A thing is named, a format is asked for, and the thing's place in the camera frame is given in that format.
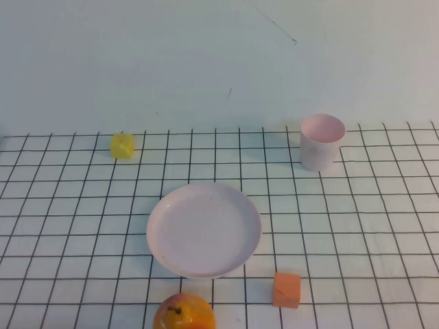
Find pink cup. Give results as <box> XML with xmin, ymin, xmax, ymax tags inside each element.
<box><xmin>300</xmin><ymin>113</ymin><xmax>346</xmax><ymax>172</ymax></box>

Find pink round plate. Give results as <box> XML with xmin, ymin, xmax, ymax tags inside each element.
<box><xmin>146</xmin><ymin>182</ymin><xmax>263</xmax><ymax>280</ymax></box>

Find yellow foam cube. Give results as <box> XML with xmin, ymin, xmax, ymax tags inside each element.
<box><xmin>110</xmin><ymin>133</ymin><xmax>135</xmax><ymax>160</ymax></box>

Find orange foam cube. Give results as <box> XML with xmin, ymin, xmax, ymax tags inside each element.
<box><xmin>272</xmin><ymin>272</ymin><xmax>302</xmax><ymax>308</ymax></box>

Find white black grid table mat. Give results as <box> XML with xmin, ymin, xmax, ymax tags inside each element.
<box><xmin>0</xmin><ymin>121</ymin><xmax>439</xmax><ymax>329</ymax></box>

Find orange red toy fruit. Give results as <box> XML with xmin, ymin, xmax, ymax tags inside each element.
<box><xmin>152</xmin><ymin>292</ymin><xmax>217</xmax><ymax>329</ymax></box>

